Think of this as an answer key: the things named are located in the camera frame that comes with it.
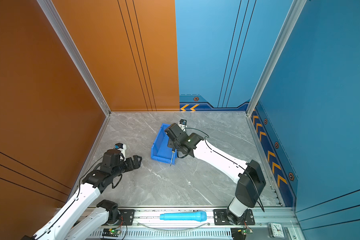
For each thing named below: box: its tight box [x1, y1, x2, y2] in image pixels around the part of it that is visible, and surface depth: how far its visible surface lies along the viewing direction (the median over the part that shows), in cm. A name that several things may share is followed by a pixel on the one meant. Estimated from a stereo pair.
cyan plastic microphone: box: [159, 211, 208, 223], surface depth 74 cm
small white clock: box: [268, 222, 287, 239], surface depth 70 cm
